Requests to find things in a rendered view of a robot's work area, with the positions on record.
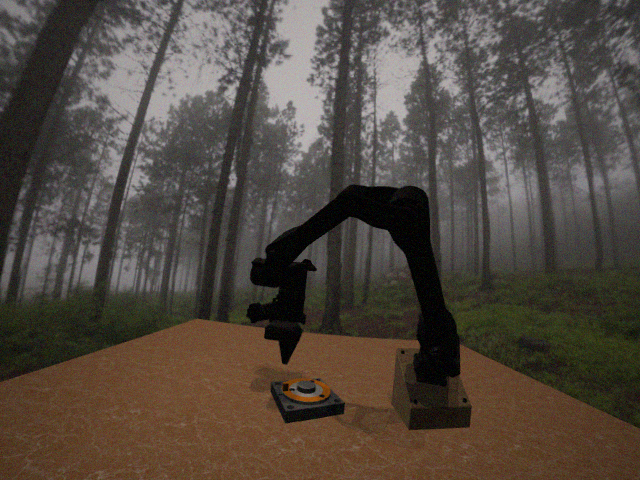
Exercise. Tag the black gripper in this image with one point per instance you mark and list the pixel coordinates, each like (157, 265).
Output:
(286, 330)

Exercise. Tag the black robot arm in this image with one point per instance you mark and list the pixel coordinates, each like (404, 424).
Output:
(405, 213)

